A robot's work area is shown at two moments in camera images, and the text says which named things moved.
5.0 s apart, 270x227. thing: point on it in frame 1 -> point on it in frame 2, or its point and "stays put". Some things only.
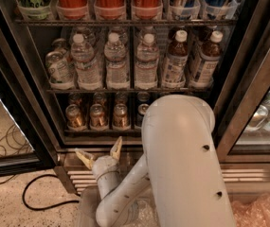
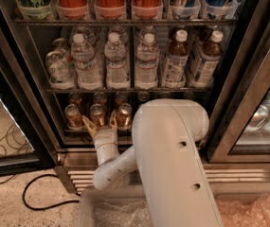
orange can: x=121 y=117 stays put
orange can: x=98 y=121 stays put
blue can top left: x=184 y=1 stays put
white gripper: x=105 y=165 -> x=105 y=137
